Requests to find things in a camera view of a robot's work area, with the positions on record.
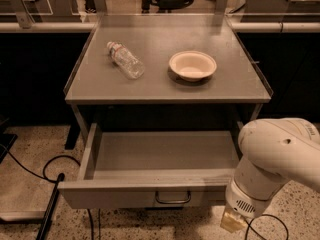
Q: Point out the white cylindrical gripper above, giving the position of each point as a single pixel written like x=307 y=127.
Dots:
x=240 y=201

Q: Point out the grey top drawer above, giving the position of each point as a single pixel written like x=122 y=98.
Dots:
x=152 y=169

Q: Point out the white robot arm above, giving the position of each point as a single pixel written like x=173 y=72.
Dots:
x=274 y=152

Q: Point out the grey drawer cabinet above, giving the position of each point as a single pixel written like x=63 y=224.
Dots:
x=154 y=38

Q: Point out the white paper bowl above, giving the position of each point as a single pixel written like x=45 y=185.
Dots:
x=192 y=66

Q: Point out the clear plastic water bottle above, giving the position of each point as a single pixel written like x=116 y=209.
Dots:
x=128 y=63

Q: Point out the black pole on floor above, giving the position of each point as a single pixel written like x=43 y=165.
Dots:
x=46 y=221

